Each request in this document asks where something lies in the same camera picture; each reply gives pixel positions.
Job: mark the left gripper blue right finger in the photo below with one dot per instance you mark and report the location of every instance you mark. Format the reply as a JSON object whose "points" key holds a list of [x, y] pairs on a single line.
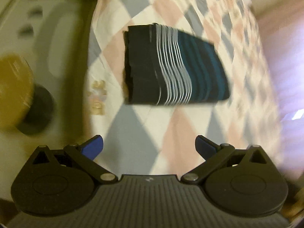
{"points": [[215, 157]]}

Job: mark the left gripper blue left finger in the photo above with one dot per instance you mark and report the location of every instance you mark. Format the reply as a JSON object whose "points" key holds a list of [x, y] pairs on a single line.
{"points": [[83, 155]]}

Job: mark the striped knit sweater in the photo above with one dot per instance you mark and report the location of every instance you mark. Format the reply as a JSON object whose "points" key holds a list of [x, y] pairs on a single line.
{"points": [[166, 66]]}

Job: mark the checkered patchwork bed quilt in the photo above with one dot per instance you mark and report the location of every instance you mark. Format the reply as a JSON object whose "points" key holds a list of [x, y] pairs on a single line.
{"points": [[148, 139]]}

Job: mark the yellow round object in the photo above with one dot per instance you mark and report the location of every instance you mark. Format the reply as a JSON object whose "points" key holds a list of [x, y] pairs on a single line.
{"points": [[17, 88]]}

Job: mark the white appliance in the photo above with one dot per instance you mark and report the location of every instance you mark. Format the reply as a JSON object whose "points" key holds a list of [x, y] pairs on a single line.
{"points": [[52, 35]]}

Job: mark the pink sheer curtain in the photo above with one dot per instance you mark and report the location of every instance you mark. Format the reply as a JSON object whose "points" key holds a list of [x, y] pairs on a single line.
{"points": [[282, 39]]}

